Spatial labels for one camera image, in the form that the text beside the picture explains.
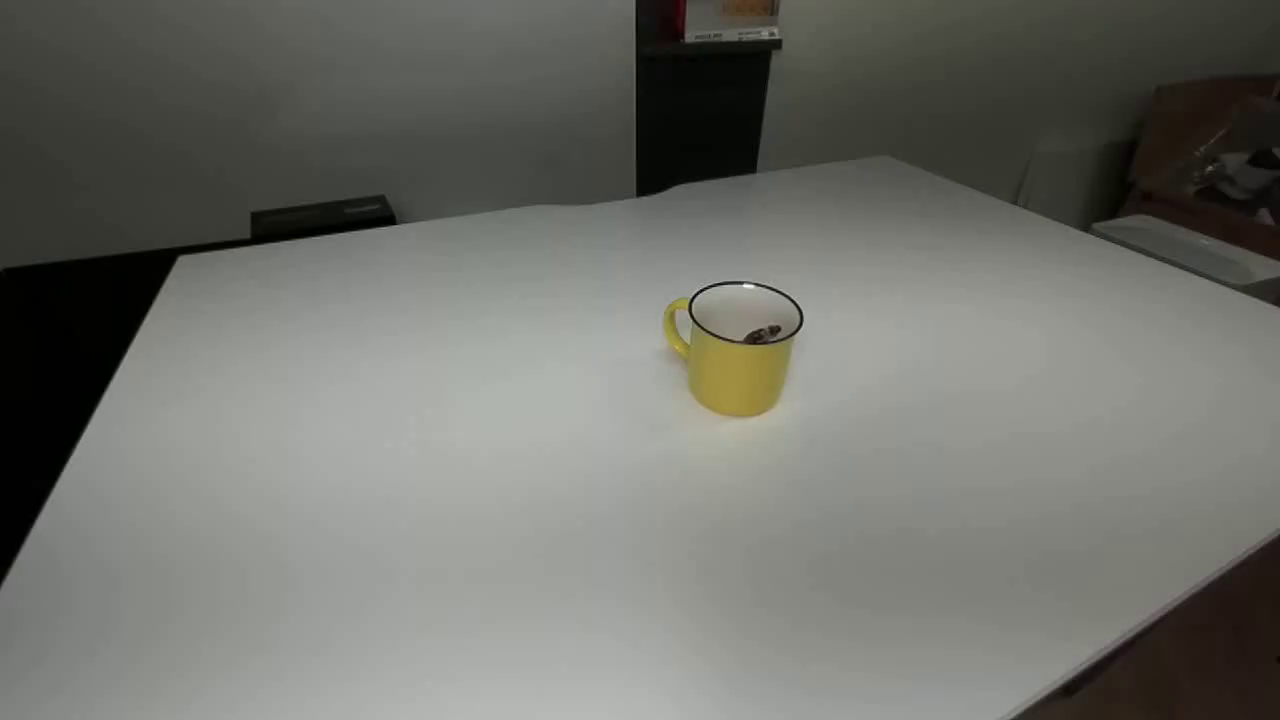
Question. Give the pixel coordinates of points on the red and yellow books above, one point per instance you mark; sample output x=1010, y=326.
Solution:
x=733, y=17

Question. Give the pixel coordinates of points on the yellow enamel mug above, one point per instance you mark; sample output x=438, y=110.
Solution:
x=742, y=383

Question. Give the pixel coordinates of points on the dark wooden shelf cabinet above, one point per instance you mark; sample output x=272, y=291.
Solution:
x=701, y=113

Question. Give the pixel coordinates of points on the white cylindrical bin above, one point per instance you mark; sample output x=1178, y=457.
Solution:
x=1074, y=180

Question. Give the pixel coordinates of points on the brown cardboard box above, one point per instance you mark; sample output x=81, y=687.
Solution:
x=1202, y=125

